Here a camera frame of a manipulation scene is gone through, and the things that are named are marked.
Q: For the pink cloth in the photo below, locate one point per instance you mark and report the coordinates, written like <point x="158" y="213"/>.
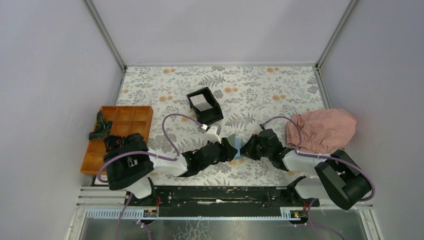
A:
<point x="322" y="131"/>

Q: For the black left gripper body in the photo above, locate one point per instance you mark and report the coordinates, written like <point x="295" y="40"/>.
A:
<point x="219" y="157"/>

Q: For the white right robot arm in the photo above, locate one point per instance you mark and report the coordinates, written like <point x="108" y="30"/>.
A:
<point x="334" y="177"/>

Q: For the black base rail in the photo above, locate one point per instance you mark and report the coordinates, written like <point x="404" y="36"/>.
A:
<point x="219" y="201"/>

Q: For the black card box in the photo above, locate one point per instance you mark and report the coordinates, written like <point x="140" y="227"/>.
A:
<point x="210" y="116"/>

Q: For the orange compartment tray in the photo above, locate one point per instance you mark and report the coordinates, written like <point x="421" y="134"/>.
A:
<point x="125" y="120"/>

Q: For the stack of white cards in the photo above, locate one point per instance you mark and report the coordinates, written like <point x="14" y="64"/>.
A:
<point x="200" y="102"/>

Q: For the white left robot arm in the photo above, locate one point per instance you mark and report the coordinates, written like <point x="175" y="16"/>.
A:
<point x="128" y="162"/>

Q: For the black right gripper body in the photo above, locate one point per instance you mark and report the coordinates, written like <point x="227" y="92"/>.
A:
<point x="255" y="149"/>

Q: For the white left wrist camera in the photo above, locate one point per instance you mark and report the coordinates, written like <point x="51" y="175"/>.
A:
<point x="212" y="133"/>

